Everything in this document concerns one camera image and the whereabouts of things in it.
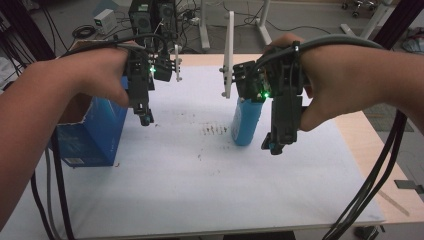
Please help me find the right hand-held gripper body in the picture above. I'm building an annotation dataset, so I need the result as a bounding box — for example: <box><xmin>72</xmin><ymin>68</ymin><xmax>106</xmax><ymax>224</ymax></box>
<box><xmin>219</xmin><ymin>10</ymin><xmax>306</xmax><ymax>145</ymax></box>

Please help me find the white box device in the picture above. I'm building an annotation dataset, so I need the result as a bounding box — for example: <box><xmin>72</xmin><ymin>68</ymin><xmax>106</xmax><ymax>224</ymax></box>
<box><xmin>93</xmin><ymin>8</ymin><xmax>118</xmax><ymax>35</ymax></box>

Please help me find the dark curtain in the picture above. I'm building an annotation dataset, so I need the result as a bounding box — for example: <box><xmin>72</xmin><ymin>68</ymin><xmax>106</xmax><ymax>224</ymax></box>
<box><xmin>0</xmin><ymin>0</ymin><xmax>57</xmax><ymax>63</ymax></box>
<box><xmin>375</xmin><ymin>0</ymin><xmax>424</xmax><ymax>51</ymax></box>

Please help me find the white desk leg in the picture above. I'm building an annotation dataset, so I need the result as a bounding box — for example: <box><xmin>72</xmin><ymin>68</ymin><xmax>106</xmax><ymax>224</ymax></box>
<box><xmin>199</xmin><ymin>0</ymin><xmax>212</xmax><ymax>51</ymax></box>
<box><xmin>255</xmin><ymin>0</ymin><xmax>273</xmax><ymax>46</ymax></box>
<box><xmin>339</xmin><ymin>0</ymin><xmax>395</xmax><ymax>40</ymax></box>

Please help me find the coiled black cable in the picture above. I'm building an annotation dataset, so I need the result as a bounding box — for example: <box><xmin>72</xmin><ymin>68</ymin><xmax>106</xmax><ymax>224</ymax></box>
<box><xmin>71</xmin><ymin>24</ymin><xmax>98</xmax><ymax>40</ymax></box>

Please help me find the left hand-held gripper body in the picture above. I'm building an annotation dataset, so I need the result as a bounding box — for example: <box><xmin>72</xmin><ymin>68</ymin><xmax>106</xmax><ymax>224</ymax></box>
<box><xmin>124</xmin><ymin>43</ymin><xmax>184</xmax><ymax>116</ymax></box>

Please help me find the dark flat plate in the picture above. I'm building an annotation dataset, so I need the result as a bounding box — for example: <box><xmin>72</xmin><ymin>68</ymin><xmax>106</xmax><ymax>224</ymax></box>
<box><xmin>394</xmin><ymin>179</ymin><xmax>424</xmax><ymax>195</ymax></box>

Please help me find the blue cylindrical can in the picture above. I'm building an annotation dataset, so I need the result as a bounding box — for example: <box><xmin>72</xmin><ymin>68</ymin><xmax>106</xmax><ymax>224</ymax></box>
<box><xmin>230</xmin><ymin>95</ymin><xmax>267</xmax><ymax>147</ymax></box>

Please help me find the person's right hand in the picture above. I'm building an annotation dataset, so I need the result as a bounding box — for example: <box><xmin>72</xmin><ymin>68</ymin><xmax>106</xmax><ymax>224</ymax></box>
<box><xmin>265</xmin><ymin>32</ymin><xmax>382</xmax><ymax>133</ymax></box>

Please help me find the right gripper grey cable bundle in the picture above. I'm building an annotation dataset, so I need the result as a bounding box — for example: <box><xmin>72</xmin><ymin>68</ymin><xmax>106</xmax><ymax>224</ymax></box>
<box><xmin>254</xmin><ymin>33</ymin><xmax>409</xmax><ymax>240</ymax></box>

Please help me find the white table mat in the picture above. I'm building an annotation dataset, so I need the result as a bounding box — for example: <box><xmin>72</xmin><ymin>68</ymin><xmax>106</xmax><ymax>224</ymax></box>
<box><xmin>0</xmin><ymin>64</ymin><xmax>387</xmax><ymax>240</ymax></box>

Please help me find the person's left hand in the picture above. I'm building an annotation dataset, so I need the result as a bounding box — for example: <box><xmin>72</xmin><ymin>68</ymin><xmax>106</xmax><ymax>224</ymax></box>
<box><xmin>66</xmin><ymin>40</ymin><xmax>142</xmax><ymax>108</ymax></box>

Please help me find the black computer tower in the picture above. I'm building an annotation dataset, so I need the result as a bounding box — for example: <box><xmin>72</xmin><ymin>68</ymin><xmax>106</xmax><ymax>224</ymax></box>
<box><xmin>128</xmin><ymin>0</ymin><xmax>178</xmax><ymax>39</ymax></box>

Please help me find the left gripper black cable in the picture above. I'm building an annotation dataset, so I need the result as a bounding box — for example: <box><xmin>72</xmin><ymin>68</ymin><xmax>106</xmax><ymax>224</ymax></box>
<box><xmin>29</xmin><ymin>33</ymin><xmax>169</xmax><ymax>240</ymax></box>

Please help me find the blue cardboard box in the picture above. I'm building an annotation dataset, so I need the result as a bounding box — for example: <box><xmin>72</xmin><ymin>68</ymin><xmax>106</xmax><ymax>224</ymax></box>
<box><xmin>49</xmin><ymin>75</ymin><xmax>130</xmax><ymax>168</ymax></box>

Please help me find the office chair base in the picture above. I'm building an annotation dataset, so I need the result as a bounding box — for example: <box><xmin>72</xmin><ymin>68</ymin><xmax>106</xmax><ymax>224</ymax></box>
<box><xmin>341</xmin><ymin>0</ymin><xmax>372</xmax><ymax>18</ymax></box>

